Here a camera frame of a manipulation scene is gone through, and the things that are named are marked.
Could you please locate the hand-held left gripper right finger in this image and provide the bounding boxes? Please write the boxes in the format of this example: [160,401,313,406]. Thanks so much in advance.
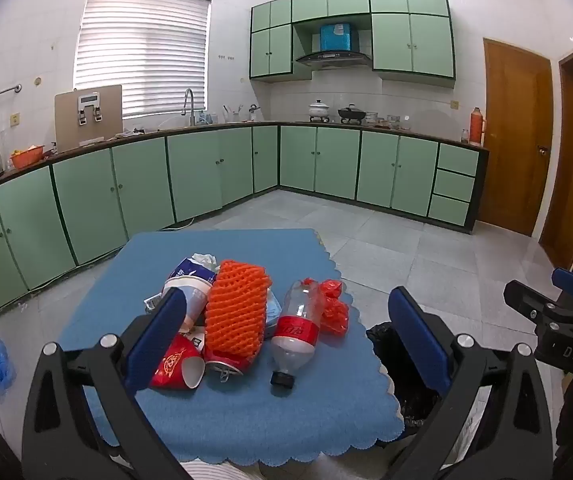
[387,286,554,480]

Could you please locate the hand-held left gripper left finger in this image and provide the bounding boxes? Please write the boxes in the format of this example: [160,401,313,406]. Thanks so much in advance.
[21,287,190,480]

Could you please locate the red paper cup gold print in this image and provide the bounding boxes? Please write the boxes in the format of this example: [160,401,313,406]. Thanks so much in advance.
[149,332,204,391]

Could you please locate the black bin bag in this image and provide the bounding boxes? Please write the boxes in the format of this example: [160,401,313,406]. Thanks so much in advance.
[366,322,442,441]

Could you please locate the white and blue paper cup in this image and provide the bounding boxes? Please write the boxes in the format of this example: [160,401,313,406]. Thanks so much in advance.
[162,275,213,333]

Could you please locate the blue cookie snack packet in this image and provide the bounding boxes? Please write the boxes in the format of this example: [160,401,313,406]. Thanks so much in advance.
[169,257,217,286]

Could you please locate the orange foam fruit net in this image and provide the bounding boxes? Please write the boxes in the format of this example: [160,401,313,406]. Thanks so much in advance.
[204,259,273,358]

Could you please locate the crushed red can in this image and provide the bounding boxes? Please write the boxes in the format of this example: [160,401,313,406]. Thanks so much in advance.
[204,345,247,383]

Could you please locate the red plastic bag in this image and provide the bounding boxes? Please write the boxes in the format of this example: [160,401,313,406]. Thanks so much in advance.
[302,277,351,337]

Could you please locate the light blue face mask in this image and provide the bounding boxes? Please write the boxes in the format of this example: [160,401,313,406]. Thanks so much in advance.
[265,292,282,336]

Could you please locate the blue scalloped tablecloth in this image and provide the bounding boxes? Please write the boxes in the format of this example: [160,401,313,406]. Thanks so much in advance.
[59,228,404,466]

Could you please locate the clear plastic bottle red label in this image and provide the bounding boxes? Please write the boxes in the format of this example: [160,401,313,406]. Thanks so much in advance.
[270,280,327,397]

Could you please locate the green lower cabinets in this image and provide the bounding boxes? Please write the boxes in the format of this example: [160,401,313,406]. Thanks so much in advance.
[0,122,489,316]

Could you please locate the green cabinets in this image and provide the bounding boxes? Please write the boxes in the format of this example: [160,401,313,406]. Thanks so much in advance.
[0,122,489,316]
[249,0,456,90]

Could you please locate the red thermos flask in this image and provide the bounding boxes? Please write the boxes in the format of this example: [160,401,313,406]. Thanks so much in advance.
[469,106,484,147]

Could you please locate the orange plastic basin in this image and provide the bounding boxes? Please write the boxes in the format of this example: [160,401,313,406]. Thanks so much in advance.
[9,145,46,170]

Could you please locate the cardboard box with white device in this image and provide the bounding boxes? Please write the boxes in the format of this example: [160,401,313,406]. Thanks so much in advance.
[55,84,124,153]

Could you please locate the steel kitchen faucet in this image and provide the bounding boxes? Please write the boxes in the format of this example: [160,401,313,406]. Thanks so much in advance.
[181,88,198,127]

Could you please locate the black wok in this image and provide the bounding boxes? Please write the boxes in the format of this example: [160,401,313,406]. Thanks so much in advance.
[337,104,367,125]

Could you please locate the green upper cabinets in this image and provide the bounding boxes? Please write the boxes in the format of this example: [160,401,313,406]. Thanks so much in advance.
[249,0,456,90]

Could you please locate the white window blind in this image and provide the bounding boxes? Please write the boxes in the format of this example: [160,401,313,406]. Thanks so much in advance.
[74,0,213,120]

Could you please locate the range hood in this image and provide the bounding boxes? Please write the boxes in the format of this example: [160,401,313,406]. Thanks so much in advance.
[295,50,373,69]

